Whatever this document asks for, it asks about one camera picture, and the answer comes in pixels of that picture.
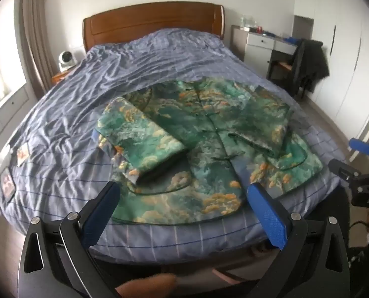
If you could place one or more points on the white wardrobe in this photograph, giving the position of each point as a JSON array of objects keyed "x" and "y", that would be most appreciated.
[{"x": 349, "y": 52}]

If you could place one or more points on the small orange white packet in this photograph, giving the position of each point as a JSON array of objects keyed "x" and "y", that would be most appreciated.
[{"x": 23, "y": 154}]

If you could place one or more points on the beige curtain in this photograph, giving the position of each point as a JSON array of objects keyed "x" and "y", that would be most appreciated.
[{"x": 36, "y": 37}]

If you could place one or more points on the dark red packet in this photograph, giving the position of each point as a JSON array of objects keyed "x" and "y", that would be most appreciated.
[{"x": 7, "y": 183}]

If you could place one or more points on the blue item on desk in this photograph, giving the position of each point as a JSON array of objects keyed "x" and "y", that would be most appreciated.
[{"x": 291, "y": 40}]

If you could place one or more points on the blue plaid duvet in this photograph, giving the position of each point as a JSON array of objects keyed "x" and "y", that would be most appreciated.
[{"x": 94, "y": 83}]

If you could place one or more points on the wooden chair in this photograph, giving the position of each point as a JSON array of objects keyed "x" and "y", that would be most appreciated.
[{"x": 285, "y": 65}]

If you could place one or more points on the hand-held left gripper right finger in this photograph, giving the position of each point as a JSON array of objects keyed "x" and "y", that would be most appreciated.
[{"x": 268, "y": 215}]

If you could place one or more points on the clear plastic bottle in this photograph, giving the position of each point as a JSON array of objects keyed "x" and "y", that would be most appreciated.
[{"x": 246, "y": 22}]

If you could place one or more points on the black jacket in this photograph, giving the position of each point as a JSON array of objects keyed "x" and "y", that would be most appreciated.
[{"x": 311, "y": 63}]

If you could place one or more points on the white desk with drawers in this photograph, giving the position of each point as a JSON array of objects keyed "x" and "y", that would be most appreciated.
[{"x": 259, "y": 45}]

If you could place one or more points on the white round camera device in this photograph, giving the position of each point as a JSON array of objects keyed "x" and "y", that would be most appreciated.
[{"x": 66, "y": 59}]

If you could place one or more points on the wooden nightstand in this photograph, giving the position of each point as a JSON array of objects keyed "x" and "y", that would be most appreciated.
[{"x": 61, "y": 75}]

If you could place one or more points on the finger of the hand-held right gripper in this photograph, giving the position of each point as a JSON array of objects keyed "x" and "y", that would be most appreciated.
[
  {"x": 342, "y": 170},
  {"x": 361, "y": 146}
]

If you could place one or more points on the wooden bed headboard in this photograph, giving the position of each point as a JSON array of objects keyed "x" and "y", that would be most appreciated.
[{"x": 147, "y": 21}]

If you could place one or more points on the person's bare leg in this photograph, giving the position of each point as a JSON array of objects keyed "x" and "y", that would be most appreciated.
[{"x": 147, "y": 287}]

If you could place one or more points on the green printed padded jacket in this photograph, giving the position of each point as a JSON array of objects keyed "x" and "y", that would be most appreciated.
[{"x": 203, "y": 149}]

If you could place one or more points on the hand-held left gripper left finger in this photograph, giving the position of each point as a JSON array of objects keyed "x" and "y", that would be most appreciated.
[{"x": 100, "y": 212}]

